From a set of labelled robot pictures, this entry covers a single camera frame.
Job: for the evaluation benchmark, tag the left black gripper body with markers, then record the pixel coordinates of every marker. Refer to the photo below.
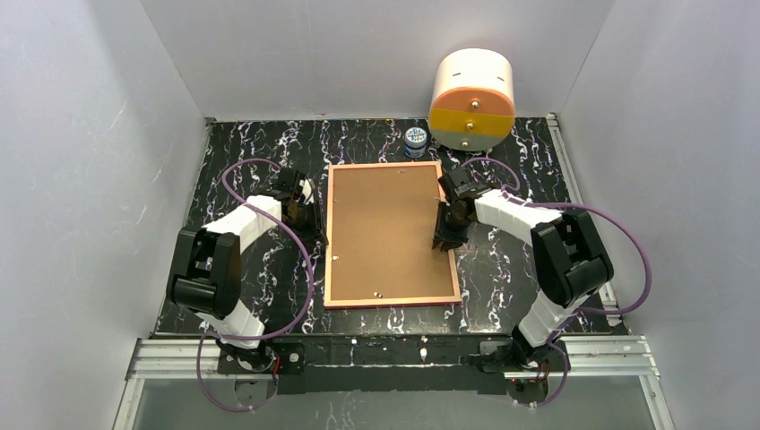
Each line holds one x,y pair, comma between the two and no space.
310,219

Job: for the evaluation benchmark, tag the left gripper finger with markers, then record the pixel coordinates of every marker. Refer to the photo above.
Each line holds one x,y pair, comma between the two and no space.
318,224
306,228

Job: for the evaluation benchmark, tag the aluminium right side rail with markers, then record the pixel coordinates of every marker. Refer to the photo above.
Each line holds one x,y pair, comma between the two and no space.
609,308

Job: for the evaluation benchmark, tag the aluminium rail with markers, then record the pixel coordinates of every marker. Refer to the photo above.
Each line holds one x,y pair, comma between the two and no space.
609,308
589,356

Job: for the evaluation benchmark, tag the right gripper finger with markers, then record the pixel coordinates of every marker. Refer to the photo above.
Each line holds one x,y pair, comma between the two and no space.
454,237
440,237

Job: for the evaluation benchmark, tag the aluminium front rail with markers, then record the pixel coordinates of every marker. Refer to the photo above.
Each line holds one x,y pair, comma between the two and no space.
589,356

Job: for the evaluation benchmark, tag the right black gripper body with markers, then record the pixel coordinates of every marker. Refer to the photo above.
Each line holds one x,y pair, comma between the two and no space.
450,224

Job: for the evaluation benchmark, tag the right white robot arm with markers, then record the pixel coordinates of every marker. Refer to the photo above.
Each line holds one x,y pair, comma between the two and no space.
571,262

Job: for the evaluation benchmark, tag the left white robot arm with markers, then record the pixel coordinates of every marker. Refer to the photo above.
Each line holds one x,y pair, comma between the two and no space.
205,274

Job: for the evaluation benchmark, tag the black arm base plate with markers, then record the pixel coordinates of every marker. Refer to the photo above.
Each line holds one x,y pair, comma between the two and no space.
486,364

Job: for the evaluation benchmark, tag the small blue white jar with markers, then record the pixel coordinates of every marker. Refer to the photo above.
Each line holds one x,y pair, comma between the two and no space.
415,142

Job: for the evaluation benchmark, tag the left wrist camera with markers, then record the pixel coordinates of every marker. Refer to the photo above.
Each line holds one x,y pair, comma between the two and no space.
308,188

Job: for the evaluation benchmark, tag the round cream drawer cabinet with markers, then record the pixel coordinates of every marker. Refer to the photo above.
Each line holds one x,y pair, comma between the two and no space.
472,107

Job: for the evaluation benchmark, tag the brown cardboard backing board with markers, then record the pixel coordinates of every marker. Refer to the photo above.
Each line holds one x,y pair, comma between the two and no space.
386,237

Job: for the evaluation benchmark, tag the pink photo frame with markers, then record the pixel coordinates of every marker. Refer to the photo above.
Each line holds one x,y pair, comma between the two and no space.
328,267

